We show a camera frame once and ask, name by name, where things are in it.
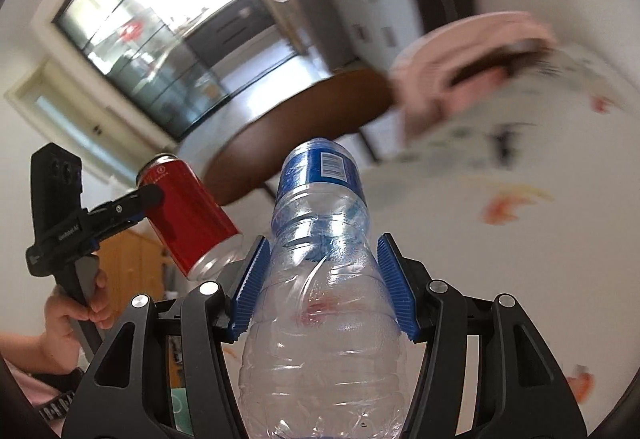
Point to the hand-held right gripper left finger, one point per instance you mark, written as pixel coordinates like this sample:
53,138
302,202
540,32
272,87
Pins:
250,291

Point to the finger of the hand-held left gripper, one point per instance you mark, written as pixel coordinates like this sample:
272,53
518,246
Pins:
122,206

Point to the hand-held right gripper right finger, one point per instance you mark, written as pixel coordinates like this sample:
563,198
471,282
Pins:
396,291

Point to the red soda can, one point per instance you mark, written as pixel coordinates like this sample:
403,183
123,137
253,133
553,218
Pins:
187,214

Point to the clear plastic bottle blue label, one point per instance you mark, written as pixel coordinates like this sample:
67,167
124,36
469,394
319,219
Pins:
320,319

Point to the person's left forearm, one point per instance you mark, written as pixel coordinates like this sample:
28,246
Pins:
25,351

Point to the person's left hand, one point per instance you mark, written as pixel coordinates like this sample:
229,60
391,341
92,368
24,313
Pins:
62,324

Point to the yellow wooden cabinet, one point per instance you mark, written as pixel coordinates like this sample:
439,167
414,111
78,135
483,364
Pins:
135,264

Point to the glass sliding door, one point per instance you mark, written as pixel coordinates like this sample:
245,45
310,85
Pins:
165,29

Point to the pink cloth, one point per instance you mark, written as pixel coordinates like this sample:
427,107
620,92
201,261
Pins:
440,69

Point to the white cabinet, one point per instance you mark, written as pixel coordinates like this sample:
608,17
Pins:
375,4

